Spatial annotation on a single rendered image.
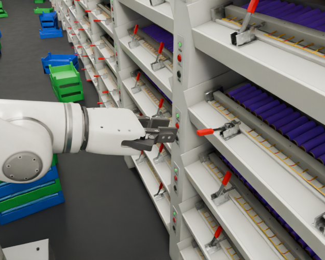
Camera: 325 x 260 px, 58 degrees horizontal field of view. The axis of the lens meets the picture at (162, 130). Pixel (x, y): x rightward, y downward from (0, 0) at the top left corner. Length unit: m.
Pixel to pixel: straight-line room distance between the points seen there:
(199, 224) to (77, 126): 0.62
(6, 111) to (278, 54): 0.42
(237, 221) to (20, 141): 0.52
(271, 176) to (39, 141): 0.39
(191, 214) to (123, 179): 0.74
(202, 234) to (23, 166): 0.67
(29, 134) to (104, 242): 1.05
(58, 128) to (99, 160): 1.37
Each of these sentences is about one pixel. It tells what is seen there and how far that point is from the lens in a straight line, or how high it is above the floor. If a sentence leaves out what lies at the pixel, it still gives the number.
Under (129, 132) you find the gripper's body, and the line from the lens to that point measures 0.49.
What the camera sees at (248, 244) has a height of 0.56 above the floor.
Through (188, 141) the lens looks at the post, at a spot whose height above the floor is 0.64.
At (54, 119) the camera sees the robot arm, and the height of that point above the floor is 0.89.
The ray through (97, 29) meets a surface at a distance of 2.09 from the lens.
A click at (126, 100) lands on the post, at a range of 1.50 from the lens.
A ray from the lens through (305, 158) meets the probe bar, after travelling 0.57.
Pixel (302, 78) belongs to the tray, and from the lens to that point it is 0.45.
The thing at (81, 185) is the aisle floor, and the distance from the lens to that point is 1.68.
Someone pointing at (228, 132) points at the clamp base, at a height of 0.77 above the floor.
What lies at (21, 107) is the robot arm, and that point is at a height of 0.91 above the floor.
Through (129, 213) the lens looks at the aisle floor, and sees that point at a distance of 1.49.
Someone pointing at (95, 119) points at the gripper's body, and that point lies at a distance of 0.50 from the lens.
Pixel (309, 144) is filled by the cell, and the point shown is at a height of 0.80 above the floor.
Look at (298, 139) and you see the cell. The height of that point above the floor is 0.80.
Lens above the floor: 1.11
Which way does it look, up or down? 33 degrees down
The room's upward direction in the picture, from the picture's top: straight up
